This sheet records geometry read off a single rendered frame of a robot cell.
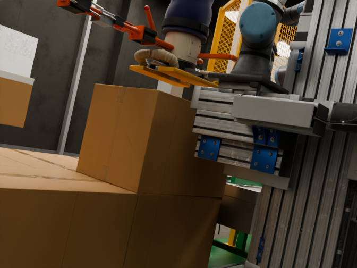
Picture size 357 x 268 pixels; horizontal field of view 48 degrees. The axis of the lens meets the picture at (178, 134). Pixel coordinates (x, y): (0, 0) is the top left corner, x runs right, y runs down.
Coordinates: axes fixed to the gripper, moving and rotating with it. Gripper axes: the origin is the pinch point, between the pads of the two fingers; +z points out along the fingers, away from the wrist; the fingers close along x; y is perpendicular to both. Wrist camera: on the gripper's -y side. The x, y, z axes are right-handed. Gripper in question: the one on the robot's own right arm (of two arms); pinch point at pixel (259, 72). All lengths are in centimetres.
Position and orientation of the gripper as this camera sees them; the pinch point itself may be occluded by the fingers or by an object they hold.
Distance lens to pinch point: 200.1
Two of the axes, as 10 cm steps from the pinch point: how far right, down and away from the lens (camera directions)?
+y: -6.4, -1.5, -7.5
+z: -2.1, 9.8, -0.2
